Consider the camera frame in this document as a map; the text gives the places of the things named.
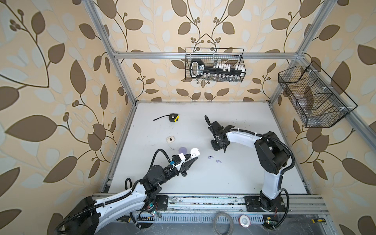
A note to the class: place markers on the white round earbud case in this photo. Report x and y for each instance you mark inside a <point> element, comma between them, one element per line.
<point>194,152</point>

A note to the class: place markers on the grey tape roll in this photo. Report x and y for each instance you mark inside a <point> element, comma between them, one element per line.
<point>221,219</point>

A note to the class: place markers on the black wire basket wall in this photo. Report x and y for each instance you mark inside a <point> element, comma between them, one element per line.
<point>320,101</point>
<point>227,56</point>

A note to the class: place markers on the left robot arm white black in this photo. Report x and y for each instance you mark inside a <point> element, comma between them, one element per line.
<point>91,215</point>

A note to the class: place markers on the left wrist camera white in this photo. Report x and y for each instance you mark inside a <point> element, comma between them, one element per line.
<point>178,159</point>

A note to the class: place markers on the white round disc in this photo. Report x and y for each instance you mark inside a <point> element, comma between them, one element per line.
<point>244,221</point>

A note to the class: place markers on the black wire basket back wall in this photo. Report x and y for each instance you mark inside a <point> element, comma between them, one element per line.
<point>227,56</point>

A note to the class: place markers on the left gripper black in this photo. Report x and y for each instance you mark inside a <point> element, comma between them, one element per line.
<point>185,167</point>

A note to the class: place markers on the black yellow screwdriver left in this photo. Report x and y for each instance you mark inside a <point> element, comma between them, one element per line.
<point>125,219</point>

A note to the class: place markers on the black wire basket right wall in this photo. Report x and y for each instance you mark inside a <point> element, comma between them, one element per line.
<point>320,101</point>

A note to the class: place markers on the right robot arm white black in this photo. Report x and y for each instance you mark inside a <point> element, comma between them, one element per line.
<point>274,156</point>

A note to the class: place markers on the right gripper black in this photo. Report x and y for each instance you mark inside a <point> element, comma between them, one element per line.
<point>215,148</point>

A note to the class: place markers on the black yellow tape measure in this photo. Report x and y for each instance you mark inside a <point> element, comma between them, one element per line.
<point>173,117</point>

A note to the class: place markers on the purple round earbud case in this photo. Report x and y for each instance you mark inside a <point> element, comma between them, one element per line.
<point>183,150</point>

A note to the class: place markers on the black yellow screwdriver right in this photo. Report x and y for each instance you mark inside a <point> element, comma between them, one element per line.
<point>318,220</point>

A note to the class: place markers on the black yellow screwdriver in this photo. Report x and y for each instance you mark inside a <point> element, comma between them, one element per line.
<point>318,220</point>
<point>125,219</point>

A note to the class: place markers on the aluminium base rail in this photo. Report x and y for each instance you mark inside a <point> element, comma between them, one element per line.
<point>300,204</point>

